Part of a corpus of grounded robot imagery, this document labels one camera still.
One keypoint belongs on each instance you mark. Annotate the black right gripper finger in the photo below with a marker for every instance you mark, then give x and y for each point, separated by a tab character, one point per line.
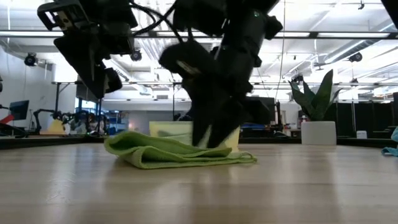
202	115
227	118

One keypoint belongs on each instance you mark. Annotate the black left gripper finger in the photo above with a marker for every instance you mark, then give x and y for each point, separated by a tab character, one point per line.
113	81
87	59

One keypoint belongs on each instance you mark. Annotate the yellow translucent plastic bin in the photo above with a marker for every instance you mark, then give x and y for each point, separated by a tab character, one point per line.
168	129

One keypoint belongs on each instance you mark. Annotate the lime green microfiber towel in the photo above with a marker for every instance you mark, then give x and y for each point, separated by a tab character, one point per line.
161	155

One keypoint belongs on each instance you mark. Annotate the teal microfiber towel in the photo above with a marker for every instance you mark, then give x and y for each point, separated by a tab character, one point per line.
392	151

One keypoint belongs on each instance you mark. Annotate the black background robot arm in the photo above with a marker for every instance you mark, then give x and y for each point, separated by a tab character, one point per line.
38	116

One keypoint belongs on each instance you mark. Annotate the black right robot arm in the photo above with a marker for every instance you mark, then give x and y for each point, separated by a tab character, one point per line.
248	4

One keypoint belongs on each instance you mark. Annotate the black ceiling spotlight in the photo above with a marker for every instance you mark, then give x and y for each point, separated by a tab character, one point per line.
31	59
136	56
355	57

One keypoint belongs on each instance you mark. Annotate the large black computer monitor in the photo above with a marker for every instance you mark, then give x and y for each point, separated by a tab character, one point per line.
261	109

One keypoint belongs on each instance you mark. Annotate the lit blue monitor screen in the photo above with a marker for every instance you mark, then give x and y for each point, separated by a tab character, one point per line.
84	104

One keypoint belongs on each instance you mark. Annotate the pale yellow background object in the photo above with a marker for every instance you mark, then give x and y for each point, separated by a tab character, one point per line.
56	127

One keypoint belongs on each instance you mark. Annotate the small black monitor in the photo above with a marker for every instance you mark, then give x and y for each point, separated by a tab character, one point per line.
19	109

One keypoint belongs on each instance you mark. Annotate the snake plant in white pot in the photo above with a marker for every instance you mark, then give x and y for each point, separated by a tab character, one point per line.
317	132

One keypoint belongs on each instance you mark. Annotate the red plastic part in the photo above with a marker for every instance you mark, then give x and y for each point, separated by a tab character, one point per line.
6	119

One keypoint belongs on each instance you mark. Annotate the overhead light bar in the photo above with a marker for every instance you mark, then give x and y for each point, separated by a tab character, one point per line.
342	34

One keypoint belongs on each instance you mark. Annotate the small white sign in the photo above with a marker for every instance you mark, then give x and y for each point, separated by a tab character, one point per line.
361	134

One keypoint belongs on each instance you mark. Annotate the black office partition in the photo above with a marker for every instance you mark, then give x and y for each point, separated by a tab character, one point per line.
367	115

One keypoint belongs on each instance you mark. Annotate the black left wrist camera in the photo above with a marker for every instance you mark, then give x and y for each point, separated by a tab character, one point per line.
121	39

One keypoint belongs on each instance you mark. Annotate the black workstation frame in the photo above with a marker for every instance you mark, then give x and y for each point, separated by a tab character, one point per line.
58	99

